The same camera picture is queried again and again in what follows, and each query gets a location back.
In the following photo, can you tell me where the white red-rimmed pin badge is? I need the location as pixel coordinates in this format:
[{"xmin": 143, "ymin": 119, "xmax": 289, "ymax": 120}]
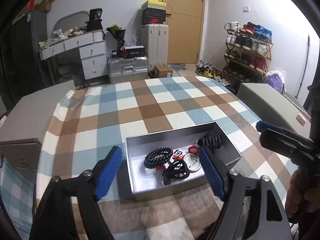
[{"xmin": 183, "ymin": 153, "xmax": 201, "ymax": 173}]

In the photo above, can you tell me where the black spiral tie red charm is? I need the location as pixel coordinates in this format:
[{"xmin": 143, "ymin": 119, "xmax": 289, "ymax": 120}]
[{"xmin": 172, "ymin": 144, "xmax": 201, "ymax": 162}]

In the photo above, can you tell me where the person's right hand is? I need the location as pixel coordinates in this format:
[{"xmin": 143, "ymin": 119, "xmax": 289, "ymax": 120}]
[{"xmin": 285, "ymin": 170, "xmax": 319, "ymax": 218}]

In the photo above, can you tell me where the purple bag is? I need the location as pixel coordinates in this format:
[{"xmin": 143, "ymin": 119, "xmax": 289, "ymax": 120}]
[{"xmin": 264, "ymin": 70, "xmax": 285, "ymax": 94}]

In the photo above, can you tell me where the black scrunchie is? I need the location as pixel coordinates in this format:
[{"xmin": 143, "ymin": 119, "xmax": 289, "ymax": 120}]
[{"xmin": 197, "ymin": 135, "xmax": 222, "ymax": 151}]

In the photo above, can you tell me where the wooden shoe rack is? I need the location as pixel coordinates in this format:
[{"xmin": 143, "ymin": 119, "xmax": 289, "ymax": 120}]
[{"xmin": 223, "ymin": 22, "xmax": 273, "ymax": 83}]

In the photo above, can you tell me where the black clip in box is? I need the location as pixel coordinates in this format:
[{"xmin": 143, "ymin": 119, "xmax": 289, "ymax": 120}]
[{"xmin": 162, "ymin": 159, "xmax": 190, "ymax": 186}]

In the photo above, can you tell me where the checkered bed sheet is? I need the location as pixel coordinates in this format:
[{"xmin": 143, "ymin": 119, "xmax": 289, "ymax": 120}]
[{"xmin": 36, "ymin": 76, "xmax": 296, "ymax": 239}]

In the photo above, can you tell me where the grey left nightstand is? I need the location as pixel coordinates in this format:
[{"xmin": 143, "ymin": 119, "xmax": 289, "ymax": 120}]
[{"xmin": 1, "ymin": 80, "xmax": 75, "ymax": 170}]

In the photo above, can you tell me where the grey cardboard box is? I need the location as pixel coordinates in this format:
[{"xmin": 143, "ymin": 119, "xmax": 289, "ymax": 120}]
[{"xmin": 126, "ymin": 121, "xmax": 242, "ymax": 200}]

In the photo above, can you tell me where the brown cardboard box on floor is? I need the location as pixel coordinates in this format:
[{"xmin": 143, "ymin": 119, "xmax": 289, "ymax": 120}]
[{"xmin": 155, "ymin": 64, "xmax": 172, "ymax": 78}]

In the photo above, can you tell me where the beige upright suitcase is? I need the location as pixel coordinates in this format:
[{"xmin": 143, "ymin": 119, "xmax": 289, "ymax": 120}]
[{"xmin": 138, "ymin": 24, "xmax": 169, "ymax": 72}]

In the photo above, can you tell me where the black red flat box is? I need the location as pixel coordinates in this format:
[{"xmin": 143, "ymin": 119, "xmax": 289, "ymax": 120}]
[{"xmin": 111, "ymin": 46, "xmax": 146, "ymax": 59}]

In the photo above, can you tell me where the wooden door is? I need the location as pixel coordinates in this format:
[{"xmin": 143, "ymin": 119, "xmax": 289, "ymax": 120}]
[{"xmin": 160, "ymin": 0, "xmax": 206, "ymax": 64}]

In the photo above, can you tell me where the silver aluminium suitcase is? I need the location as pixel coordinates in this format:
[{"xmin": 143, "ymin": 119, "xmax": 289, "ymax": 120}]
[{"xmin": 107, "ymin": 56, "xmax": 149, "ymax": 84}]

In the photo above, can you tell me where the black refrigerator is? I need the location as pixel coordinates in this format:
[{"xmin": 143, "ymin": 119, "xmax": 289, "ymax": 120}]
[{"xmin": 1, "ymin": 10, "xmax": 53, "ymax": 110}]

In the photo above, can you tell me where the black red shoe box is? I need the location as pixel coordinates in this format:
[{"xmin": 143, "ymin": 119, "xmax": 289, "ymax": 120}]
[{"xmin": 142, "ymin": 8, "xmax": 166, "ymax": 25}]

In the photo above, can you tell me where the yellow lid shoe box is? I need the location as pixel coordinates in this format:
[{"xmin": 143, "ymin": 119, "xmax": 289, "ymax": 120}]
[{"xmin": 141, "ymin": 0, "xmax": 167, "ymax": 11}]

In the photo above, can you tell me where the white dresser desk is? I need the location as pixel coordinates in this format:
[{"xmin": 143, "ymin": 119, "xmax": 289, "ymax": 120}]
[{"xmin": 40, "ymin": 30, "xmax": 108, "ymax": 80}]

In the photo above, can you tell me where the dark flower bouquet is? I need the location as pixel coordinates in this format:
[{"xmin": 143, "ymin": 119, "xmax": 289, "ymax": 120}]
[{"xmin": 106, "ymin": 24, "xmax": 125, "ymax": 50}]

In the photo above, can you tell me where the black bag on desk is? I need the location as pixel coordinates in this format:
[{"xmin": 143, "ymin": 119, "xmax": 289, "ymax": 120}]
[{"xmin": 86, "ymin": 8, "xmax": 103, "ymax": 32}]

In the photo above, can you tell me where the arched grey mirror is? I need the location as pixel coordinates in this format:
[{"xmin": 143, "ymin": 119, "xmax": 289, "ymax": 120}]
[{"xmin": 53, "ymin": 10, "xmax": 89, "ymax": 33}]

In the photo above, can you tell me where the open cardboard box on fridge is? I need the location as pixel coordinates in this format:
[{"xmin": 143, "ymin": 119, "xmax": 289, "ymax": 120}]
[{"xmin": 34, "ymin": 0, "xmax": 55, "ymax": 12}]

